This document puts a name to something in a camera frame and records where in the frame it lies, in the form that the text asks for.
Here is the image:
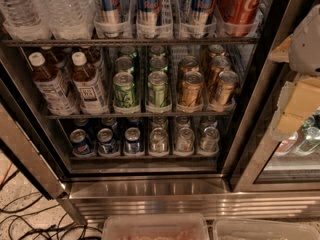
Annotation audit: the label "water bottle left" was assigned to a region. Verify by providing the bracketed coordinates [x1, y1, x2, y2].
[0, 0, 51, 41]

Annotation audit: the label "water bottle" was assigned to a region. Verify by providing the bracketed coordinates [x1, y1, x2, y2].
[0, 0, 51, 41]
[45, 0, 94, 40]

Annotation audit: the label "gold can front right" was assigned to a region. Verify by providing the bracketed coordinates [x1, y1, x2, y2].
[210, 71, 239, 105]

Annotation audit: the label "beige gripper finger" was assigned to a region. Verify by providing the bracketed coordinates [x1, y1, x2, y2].
[268, 35, 292, 63]
[270, 76, 320, 141]

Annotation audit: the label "clear plastic bin left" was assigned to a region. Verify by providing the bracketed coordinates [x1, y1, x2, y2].
[102, 214, 210, 240]

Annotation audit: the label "red bull can right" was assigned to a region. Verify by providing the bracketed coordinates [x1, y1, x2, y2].
[187, 0, 215, 38]

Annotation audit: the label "wire shelf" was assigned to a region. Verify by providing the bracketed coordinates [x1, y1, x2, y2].
[2, 37, 259, 47]
[46, 111, 232, 119]

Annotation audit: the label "red coca cola can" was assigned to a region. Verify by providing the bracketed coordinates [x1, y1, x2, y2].
[217, 0, 261, 37]

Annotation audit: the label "tea bottle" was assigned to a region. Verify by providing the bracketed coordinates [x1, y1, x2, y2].
[29, 52, 76, 116]
[72, 52, 107, 115]

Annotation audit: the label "tea bottle right front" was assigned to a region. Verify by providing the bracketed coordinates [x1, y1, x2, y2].
[72, 52, 107, 115]

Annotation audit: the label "gold can middle left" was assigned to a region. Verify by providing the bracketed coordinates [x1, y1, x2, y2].
[177, 56, 199, 81]

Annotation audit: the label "green can middle right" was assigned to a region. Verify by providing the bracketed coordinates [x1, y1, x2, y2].
[149, 56, 168, 73]

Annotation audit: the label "green can front right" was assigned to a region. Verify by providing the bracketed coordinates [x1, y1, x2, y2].
[148, 71, 168, 108]

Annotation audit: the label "clear plastic bin right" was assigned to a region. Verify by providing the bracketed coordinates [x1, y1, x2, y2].
[213, 219, 320, 240]

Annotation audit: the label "gold can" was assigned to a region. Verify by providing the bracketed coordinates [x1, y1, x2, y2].
[179, 71, 203, 107]
[206, 44, 225, 59]
[206, 56, 231, 85]
[210, 71, 239, 105]
[177, 56, 199, 81]

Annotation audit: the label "top wire shelf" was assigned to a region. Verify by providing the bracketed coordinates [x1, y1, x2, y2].
[2, 37, 259, 47]

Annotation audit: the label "red bull can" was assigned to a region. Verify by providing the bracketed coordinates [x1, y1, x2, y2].
[101, 0, 123, 38]
[187, 0, 215, 38]
[137, 0, 162, 38]

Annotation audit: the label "blue pepsi can middle front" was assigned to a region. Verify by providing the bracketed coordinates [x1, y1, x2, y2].
[97, 128, 118, 156]

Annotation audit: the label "green can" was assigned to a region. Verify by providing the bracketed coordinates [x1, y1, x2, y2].
[113, 72, 137, 108]
[148, 71, 168, 108]
[115, 56, 134, 74]
[149, 56, 168, 73]

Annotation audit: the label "black floor cables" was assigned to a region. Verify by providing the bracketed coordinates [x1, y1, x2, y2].
[0, 168, 103, 240]

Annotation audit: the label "silver can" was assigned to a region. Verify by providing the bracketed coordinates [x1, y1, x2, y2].
[175, 127, 194, 152]
[149, 127, 168, 153]
[199, 126, 220, 152]

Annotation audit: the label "gold can back right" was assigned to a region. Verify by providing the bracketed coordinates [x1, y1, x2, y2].
[206, 44, 225, 59]

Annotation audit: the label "clear plastic bin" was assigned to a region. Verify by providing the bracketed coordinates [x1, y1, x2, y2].
[213, 219, 320, 240]
[102, 214, 210, 240]

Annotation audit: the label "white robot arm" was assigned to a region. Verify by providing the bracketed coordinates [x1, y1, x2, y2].
[268, 5, 320, 141]

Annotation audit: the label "green can front left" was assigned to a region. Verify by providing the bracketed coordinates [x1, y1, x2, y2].
[113, 72, 137, 108]

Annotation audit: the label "gold can middle right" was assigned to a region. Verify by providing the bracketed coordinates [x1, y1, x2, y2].
[206, 56, 231, 85]

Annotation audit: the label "middle wire shelf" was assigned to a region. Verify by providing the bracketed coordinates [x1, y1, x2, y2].
[46, 111, 232, 119]

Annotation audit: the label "red bull can left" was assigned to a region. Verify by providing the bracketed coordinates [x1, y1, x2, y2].
[101, 0, 123, 38]

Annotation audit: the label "water bottle right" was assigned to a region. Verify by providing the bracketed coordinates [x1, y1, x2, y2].
[45, 0, 94, 40]

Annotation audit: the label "tea bottle left front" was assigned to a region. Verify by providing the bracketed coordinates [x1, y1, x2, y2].
[29, 52, 76, 116]

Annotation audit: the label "green can middle left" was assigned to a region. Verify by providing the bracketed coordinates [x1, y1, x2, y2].
[115, 56, 134, 74]

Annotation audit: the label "blue pepsi can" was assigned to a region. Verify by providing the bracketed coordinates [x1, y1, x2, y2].
[125, 127, 142, 154]
[97, 128, 118, 156]
[70, 129, 94, 157]

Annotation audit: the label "blue pepsi can left front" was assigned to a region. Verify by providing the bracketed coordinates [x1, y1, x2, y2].
[70, 129, 94, 157]

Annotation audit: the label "steel fridge door left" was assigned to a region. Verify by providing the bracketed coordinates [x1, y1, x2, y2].
[0, 81, 66, 199]

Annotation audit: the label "glass fridge door right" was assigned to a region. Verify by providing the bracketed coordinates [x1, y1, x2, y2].
[230, 0, 320, 192]

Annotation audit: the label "red bull can middle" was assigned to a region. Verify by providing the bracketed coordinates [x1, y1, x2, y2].
[137, 0, 162, 38]

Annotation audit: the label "gold can front left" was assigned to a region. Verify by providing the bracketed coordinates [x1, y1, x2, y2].
[179, 71, 203, 107]

